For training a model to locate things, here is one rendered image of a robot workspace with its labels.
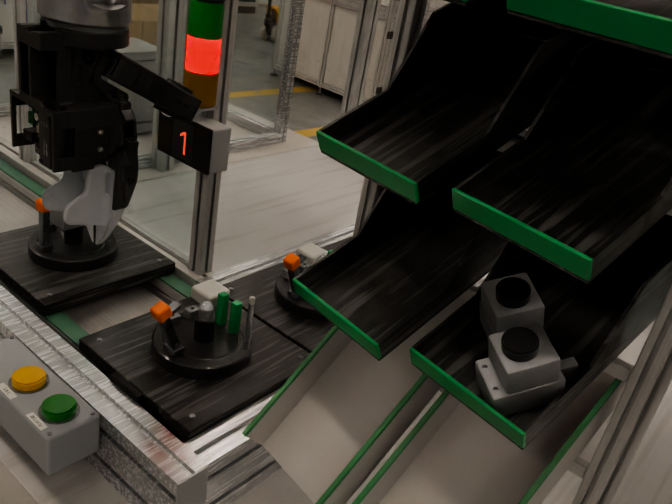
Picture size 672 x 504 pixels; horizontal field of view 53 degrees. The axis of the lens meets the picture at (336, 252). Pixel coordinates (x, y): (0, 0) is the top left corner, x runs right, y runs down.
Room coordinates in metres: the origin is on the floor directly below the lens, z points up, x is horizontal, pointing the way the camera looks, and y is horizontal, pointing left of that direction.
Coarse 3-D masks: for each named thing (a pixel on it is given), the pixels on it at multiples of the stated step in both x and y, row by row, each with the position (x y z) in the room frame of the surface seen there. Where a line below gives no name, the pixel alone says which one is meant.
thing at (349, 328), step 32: (384, 192) 0.68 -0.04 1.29; (448, 192) 0.75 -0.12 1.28; (384, 224) 0.69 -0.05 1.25; (416, 224) 0.70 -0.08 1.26; (448, 224) 0.70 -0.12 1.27; (352, 256) 0.66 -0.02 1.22; (384, 256) 0.66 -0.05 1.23; (416, 256) 0.65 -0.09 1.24; (448, 256) 0.65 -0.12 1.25; (480, 256) 0.61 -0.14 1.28; (320, 288) 0.62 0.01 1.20; (352, 288) 0.61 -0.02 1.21; (384, 288) 0.61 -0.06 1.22; (416, 288) 0.61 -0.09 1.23; (448, 288) 0.58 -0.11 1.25; (352, 320) 0.57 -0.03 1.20; (384, 320) 0.57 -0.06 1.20; (416, 320) 0.55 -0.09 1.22; (384, 352) 0.53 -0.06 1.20
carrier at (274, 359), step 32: (192, 288) 0.91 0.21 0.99; (224, 288) 0.92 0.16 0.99; (128, 320) 0.82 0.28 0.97; (192, 320) 0.82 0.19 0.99; (224, 320) 0.83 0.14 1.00; (256, 320) 0.88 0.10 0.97; (96, 352) 0.73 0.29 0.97; (128, 352) 0.74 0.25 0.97; (160, 352) 0.73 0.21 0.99; (192, 352) 0.75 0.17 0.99; (224, 352) 0.76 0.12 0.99; (256, 352) 0.80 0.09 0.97; (288, 352) 0.81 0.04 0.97; (160, 384) 0.69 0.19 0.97; (192, 384) 0.70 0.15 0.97; (224, 384) 0.72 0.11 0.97; (256, 384) 0.73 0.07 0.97; (160, 416) 0.65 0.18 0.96; (192, 416) 0.64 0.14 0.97; (224, 416) 0.66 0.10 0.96
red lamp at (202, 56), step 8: (192, 40) 0.97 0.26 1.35; (200, 40) 0.97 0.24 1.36; (208, 40) 0.97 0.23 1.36; (216, 40) 0.98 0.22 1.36; (192, 48) 0.97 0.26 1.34; (200, 48) 0.97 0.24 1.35; (208, 48) 0.97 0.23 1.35; (216, 48) 0.98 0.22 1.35; (192, 56) 0.97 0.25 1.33; (200, 56) 0.97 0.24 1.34; (208, 56) 0.97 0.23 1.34; (216, 56) 0.98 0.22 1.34; (192, 64) 0.97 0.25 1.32; (200, 64) 0.97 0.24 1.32; (208, 64) 0.97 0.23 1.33; (216, 64) 0.98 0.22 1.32; (200, 72) 0.97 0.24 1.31; (208, 72) 0.97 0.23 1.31; (216, 72) 0.99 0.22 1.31
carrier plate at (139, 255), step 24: (0, 240) 0.97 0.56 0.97; (24, 240) 0.99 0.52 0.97; (120, 240) 1.05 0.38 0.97; (0, 264) 0.90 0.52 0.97; (24, 264) 0.91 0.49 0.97; (120, 264) 0.97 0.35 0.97; (144, 264) 0.99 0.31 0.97; (168, 264) 1.00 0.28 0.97; (24, 288) 0.85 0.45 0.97; (48, 288) 0.86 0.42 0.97; (72, 288) 0.87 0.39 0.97; (96, 288) 0.89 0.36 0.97; (120, 288) 0.92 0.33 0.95; (48, 312) 0.82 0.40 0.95
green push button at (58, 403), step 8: (48, 400) 0.62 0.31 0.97; (56, 400) 0.62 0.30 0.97; (64, 400) 0.63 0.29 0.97; (72, 400) 0.63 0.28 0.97; (48, 408) 0.61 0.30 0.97; (56, 408) 0.61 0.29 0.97; (64, 408) 0.61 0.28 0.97; (72, 408) 0.62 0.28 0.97; (48, 416) 0.60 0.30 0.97; (56, 416) 0.60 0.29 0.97; (64, 416) 0.61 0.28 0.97
